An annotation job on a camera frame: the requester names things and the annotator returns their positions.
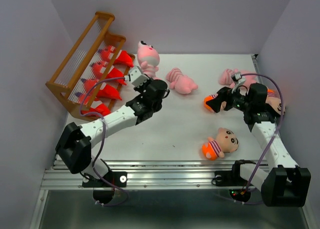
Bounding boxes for red shark plush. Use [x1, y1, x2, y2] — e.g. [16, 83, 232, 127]
[90, 60, 124, 79]
[97, 45, 134, 68]
[80, 78, 122, 100]
[74, 92, 111, 116]

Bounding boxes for boy doll orange pants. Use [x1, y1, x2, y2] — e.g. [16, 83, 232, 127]
[201, 127, 240, 161]
[265, 88, 282, 117]
[203, 93, 227, 113]

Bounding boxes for pink striped pig plush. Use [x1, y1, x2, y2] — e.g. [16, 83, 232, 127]
[218, 68, 257, 88]
[137, 40, 160, 80]
[165, 67, 198, 95]

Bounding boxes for wooden tiered shelf rack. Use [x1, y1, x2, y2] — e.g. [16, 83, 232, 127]
[46, 11, 131, 121]

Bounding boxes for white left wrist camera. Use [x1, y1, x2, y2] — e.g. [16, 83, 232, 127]
[124, 66, 150, 87]

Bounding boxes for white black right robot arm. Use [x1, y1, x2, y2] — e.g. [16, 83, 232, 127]
[204, 83, 311, 207]

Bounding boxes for boy doll orange pants middle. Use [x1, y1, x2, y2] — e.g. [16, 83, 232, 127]
[203, 93, 227, 113]

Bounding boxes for boy doll orange pants right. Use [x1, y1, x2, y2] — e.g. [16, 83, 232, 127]
[265, 88, 282, 117]

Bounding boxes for pink striped pig plush right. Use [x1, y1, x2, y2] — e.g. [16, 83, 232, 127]
[218, 68, 257, 88]

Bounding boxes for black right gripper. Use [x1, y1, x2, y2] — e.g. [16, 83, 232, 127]
[205, 83, 252, 113]

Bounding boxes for boy doll orange pants front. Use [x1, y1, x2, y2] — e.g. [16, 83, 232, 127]
[201, 127, 240, 161]

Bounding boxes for pink striped pig plush front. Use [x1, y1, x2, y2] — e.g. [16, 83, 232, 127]
[137, 40, 160, 80]

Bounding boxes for aluminium front mounting rail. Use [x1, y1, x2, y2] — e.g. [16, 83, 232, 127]
[40, 159, 235, 191]

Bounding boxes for pink striped pig plush back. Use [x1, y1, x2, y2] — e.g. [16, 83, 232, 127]
[165, 67, 198, 95]

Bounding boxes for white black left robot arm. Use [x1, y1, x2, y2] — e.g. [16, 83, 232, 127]
[55, 78, 170, 190]

